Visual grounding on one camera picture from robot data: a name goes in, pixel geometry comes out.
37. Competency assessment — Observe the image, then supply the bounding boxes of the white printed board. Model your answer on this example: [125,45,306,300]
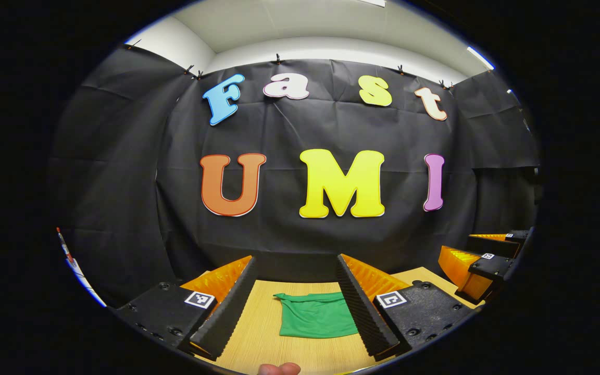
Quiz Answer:
[55,227,108,308]

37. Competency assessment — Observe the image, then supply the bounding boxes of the green T-shirt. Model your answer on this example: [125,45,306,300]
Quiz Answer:
[273,292,359,339]

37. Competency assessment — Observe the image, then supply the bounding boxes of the black backdrop cloth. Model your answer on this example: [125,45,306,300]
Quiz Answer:
[47,44,543,308]

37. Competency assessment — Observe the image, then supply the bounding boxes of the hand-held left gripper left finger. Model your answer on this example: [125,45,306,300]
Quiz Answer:
[110,255,259,361]

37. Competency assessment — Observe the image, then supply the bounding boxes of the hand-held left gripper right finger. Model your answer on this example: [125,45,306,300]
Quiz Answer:
[336,254,480,360]

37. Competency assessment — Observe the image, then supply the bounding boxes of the row of black cloth clips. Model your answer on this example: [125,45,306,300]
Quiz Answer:
[123,39,457,90]

